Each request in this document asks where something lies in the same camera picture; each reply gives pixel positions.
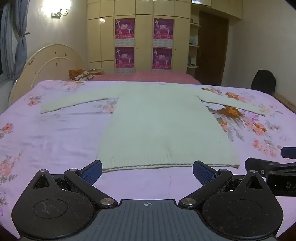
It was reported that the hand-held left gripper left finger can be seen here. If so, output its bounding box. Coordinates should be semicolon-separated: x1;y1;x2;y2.
31;160;117;209

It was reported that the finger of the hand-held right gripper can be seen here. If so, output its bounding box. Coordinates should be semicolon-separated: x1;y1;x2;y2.
281;147;296;160
245;158;281;179

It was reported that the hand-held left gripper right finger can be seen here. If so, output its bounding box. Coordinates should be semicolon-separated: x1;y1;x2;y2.
179;160;269;209

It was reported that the pale green knitted sweater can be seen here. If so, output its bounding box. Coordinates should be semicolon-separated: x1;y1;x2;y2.
40;83;266;173

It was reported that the lilac floral bed sheet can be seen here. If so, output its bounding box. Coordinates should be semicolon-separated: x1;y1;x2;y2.
0;80;296;233

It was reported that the pink bed sheet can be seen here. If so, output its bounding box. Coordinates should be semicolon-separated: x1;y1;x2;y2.
92;71;202;85

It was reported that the cream wooden headboard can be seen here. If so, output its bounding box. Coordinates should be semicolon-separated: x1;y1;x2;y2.
9;44;85;106

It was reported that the brown wooden door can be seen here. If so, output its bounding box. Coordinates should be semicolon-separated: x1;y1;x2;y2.
195;11;230;86

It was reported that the cream corner shelf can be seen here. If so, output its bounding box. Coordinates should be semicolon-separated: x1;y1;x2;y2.
188;16;201;69

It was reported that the cream wardrobe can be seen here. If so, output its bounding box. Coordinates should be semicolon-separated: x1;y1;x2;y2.
87;0;243;75

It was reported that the blue grey curtain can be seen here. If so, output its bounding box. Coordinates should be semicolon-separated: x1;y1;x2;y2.
0;0;28;80

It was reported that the wooden bed frame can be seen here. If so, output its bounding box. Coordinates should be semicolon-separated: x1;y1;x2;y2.
272;91;296;110

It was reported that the purple wall poster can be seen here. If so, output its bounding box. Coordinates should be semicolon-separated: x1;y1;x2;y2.
152;47;173;71
115;18;135;46
115;47;135;74
153;18;174;46

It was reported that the wall lamp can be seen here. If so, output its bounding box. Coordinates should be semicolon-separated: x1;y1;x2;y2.
41;0;73;19

